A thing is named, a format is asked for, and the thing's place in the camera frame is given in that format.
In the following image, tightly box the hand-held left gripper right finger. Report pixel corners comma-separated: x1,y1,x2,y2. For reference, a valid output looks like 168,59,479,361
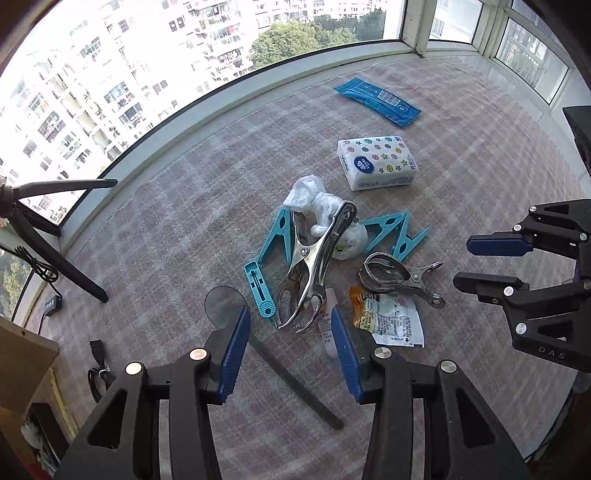
330,307,532,480

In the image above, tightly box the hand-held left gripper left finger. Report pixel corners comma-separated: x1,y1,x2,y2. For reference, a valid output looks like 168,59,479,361
55,305,252,480

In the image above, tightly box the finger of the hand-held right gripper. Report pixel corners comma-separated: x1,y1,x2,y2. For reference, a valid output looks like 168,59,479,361
452,271,591,370
466,199,591,259

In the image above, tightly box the plaid cloth covered desktop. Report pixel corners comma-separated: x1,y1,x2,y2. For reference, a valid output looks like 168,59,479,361
18,55,591,480

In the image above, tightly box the clear round plastic disc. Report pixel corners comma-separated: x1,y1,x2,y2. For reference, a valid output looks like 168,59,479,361
204,286,247,329

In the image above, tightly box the orange white snack packet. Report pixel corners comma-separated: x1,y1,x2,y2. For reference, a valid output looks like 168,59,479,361
348,285,426,348

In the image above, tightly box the teal slotted plastic bar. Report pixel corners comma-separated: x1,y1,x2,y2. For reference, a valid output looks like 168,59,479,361
244,261,277,319

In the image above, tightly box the dark nail file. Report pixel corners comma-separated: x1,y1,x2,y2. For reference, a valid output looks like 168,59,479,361
247,332,345,431

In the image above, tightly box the teal plastic clip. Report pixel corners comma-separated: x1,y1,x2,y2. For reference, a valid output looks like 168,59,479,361
362,211,411,252
256,208,296,266
390,226,432,260

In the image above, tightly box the small metal clip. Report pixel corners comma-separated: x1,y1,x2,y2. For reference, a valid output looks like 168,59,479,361
358,251,446,309

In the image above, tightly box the large metal clip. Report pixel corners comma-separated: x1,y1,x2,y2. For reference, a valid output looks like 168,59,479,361
272,200,357,333

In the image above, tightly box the black box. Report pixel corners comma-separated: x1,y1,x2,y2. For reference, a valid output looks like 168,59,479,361
562,105,591,176

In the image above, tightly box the dotted pocket tissue pack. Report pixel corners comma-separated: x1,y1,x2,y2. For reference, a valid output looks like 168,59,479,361
337,135,420,191

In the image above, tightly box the white plastic bag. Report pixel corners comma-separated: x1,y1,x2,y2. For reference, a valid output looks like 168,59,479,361
283,174,368,260

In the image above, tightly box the black tripod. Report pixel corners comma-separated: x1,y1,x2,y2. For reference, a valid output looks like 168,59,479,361
0,178,118,304

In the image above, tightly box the blue wet wipe packet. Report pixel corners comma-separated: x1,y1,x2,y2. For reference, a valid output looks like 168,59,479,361
333,77,423,126

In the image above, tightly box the light wooden cabinet panel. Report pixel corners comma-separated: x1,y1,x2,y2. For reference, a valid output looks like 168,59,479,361
0,316,60,409

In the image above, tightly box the coiled black cable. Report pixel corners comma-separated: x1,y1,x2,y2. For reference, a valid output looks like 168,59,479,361
87,339,118,402

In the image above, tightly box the black switch cable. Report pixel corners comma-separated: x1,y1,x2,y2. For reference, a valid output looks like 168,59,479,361
11,244,61,333

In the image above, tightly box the white window frame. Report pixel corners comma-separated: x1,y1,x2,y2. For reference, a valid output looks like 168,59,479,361
0,0,591,278

